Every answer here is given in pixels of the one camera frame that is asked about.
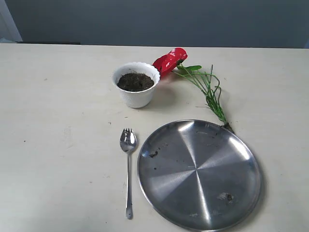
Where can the steel spork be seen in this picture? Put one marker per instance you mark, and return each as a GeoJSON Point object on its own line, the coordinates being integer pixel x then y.
{"type": "Point", "coordinates": [128, 144]}

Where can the red artificial flower plant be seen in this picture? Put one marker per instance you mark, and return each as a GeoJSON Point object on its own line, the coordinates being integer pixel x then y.
{"type": "Point", "coordinates": [207, 83]}

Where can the white plastic flower pot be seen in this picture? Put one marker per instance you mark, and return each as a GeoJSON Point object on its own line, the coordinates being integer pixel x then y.
{"type": "Point", "coordinates": [136, 99]}

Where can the dark soil in pot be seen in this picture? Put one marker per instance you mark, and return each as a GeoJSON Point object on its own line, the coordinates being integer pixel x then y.
{"type": "Point", "coordinates": [135, 82]}

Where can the round steel plate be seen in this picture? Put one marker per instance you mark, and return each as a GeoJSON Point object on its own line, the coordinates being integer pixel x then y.
{"type": "Point", "coordinates": [199, 175]}

